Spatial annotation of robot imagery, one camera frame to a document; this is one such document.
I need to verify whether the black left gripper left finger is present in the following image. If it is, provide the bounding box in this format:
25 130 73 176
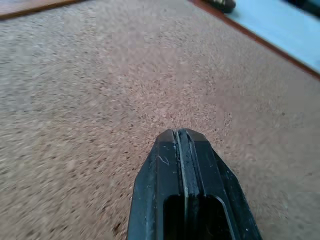
127 129 188 240

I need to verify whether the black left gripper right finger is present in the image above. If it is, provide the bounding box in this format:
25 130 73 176
176 128 263 240

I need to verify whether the dark round object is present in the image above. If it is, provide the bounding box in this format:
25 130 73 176
203 0 237 14

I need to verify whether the cork board with wooden frame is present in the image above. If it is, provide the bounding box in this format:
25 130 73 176
0 0 320 240

